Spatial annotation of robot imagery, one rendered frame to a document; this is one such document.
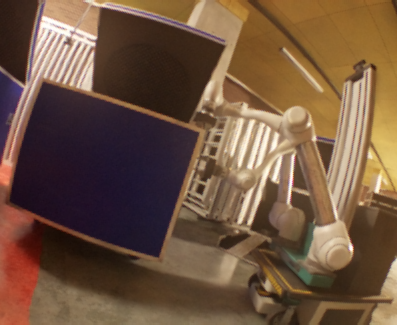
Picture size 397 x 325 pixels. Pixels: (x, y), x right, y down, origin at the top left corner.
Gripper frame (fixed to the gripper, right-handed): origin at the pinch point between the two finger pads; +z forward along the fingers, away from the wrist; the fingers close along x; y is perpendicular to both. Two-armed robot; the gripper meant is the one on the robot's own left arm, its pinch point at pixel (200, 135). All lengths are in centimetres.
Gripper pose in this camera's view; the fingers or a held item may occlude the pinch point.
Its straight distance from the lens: 132.0
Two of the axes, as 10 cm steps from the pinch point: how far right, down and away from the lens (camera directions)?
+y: 2.4, -1.4, -9.6
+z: -2.8, 9.4, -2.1
